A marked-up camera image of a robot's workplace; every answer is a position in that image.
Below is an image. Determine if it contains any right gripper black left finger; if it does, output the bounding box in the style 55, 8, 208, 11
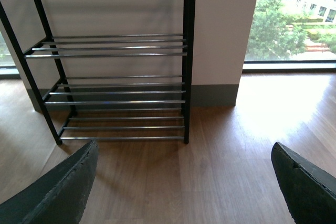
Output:
1, 141, 99, 223

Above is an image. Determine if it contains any black metal shoe rack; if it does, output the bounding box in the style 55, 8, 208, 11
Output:
1, 0, 196, 145

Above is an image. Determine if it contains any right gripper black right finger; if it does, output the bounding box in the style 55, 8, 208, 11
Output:
271, 142, 335, 223

